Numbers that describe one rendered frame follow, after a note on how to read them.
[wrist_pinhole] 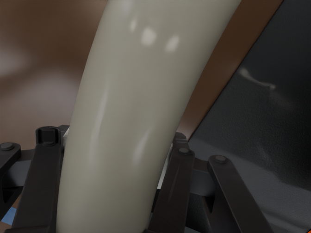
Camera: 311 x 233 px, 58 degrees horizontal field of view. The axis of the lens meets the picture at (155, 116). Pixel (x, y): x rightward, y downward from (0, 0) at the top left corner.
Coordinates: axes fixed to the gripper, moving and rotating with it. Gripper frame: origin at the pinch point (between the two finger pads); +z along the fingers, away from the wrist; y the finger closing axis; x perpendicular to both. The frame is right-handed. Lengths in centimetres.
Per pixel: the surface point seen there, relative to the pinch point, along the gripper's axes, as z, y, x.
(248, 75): 78, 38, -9
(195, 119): 80, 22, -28
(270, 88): 77, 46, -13
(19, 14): 87, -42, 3
